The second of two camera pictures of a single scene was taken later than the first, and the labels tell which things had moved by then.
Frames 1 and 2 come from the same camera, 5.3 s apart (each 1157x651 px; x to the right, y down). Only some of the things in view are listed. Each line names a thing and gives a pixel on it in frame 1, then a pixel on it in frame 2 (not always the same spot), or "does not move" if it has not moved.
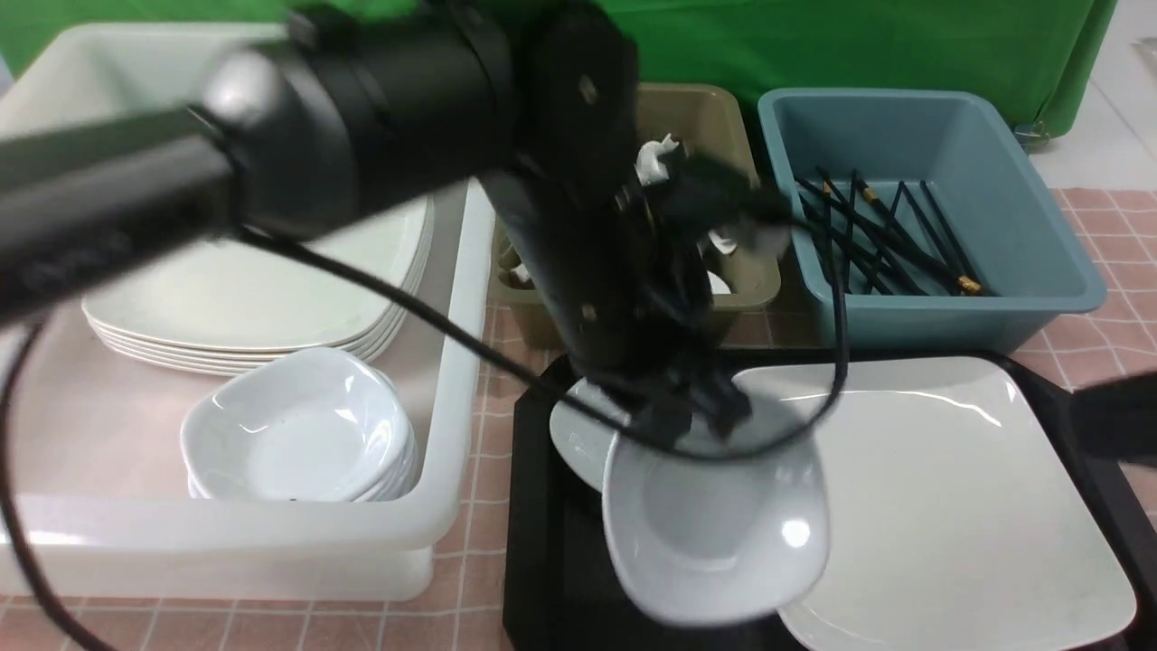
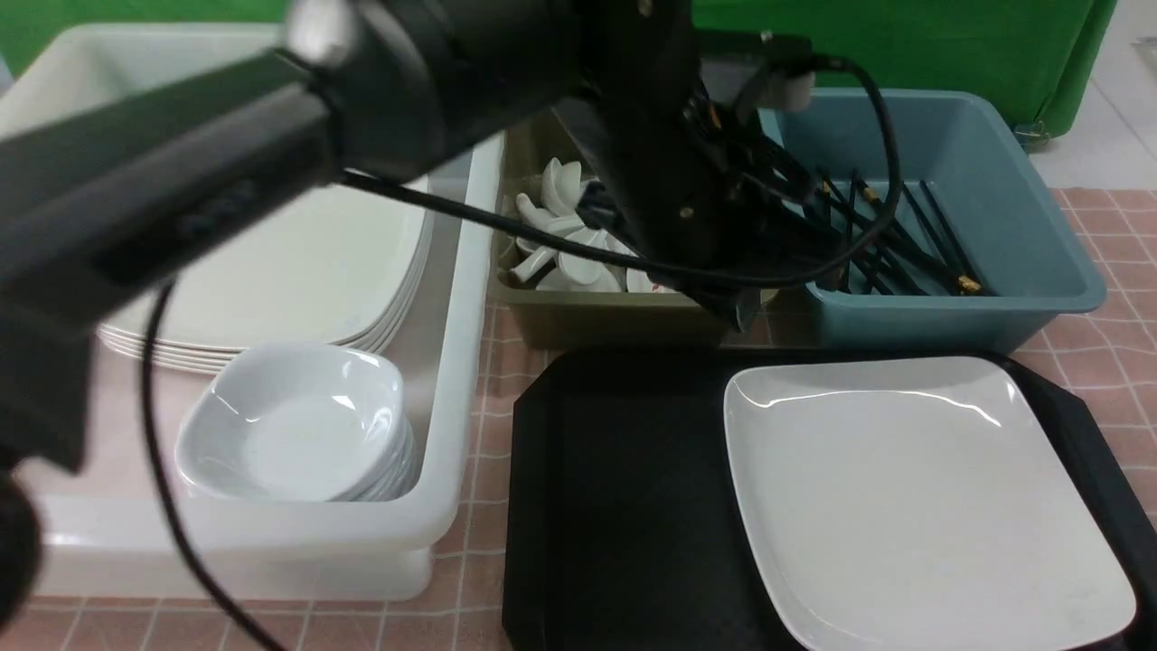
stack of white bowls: x=307 y=425 does not move
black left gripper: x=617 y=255 → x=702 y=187
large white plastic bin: x=102 y=441 does not move
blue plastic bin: x=924 y=210 does not move
